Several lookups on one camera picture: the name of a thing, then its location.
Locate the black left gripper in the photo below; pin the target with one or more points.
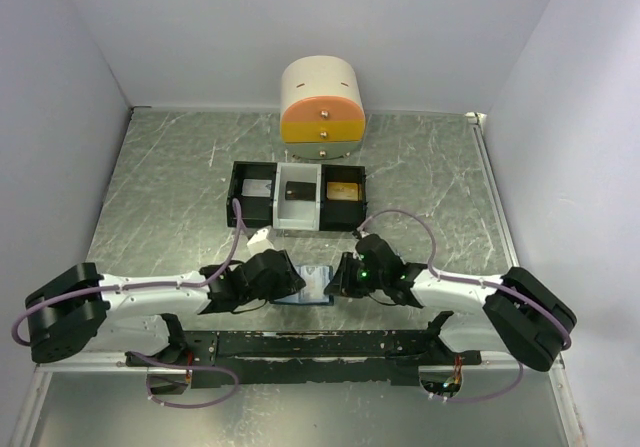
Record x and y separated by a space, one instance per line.
290 282

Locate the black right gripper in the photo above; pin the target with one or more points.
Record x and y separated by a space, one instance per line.
342 284

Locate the silver VIP card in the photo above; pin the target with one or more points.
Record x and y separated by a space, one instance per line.
316 278

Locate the gold card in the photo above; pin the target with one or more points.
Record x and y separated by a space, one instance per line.
342 190

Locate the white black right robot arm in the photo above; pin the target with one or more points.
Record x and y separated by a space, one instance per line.
512 313

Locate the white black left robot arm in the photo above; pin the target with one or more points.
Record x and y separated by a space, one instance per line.
82 310

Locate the gold card in tray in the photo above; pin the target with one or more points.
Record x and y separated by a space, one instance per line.
342 190

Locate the black card in tray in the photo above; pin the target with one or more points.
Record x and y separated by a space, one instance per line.
300 191

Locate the silver card in tray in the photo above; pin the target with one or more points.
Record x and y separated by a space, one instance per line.
260 188

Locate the black right tray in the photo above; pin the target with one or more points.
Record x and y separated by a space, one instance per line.
343 205

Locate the black tray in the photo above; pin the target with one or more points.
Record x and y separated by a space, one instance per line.
256 212
343 205

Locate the white middle tray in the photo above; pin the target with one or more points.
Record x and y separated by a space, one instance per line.
296 215

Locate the black left tray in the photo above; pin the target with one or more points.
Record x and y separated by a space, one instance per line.
256 212

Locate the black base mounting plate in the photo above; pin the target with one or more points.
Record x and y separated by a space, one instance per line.
393 356

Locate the round three-drawer storage box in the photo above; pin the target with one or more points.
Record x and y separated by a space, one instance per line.
322 115

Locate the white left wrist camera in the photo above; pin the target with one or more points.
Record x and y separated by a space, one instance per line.
261 241

